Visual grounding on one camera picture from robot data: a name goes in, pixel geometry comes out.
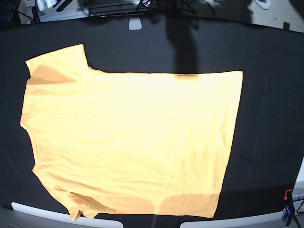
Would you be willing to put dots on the yellow t-shirt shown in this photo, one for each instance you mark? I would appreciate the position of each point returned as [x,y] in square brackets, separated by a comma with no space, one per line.
[129,143]

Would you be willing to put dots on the black table cloth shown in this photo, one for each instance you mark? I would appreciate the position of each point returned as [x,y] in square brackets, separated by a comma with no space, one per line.
[268,144]

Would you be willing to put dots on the white front bar right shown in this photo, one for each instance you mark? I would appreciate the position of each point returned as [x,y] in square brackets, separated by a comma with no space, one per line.
[235,222]

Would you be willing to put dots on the grey monitor stand foot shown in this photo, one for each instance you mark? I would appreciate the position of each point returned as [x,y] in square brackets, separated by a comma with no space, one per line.
[135,23]

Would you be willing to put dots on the white bar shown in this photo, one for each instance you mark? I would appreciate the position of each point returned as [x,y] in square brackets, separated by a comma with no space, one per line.
[60,217]
[235,222]

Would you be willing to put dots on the black box device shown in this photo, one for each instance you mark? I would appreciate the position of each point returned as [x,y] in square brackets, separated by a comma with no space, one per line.
[61,5]

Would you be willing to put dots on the white front bar left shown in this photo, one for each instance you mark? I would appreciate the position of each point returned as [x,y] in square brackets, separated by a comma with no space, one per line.
[60,217]

